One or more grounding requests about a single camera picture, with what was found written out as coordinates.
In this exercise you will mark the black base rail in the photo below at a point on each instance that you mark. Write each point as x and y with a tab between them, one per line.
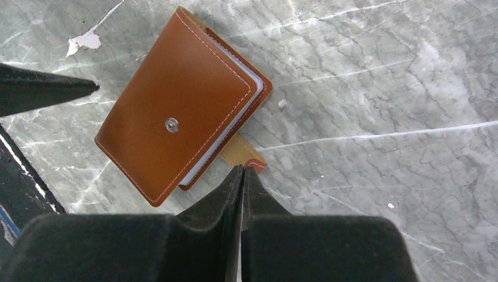
24	195

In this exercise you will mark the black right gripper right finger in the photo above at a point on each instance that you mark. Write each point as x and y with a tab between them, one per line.
279	246

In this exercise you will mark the brown leather card holder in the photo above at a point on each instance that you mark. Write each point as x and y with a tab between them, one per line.
183	108

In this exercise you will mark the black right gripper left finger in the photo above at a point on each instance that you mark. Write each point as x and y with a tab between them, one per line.
199	244

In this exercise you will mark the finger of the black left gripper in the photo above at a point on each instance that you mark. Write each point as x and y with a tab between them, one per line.
23	90

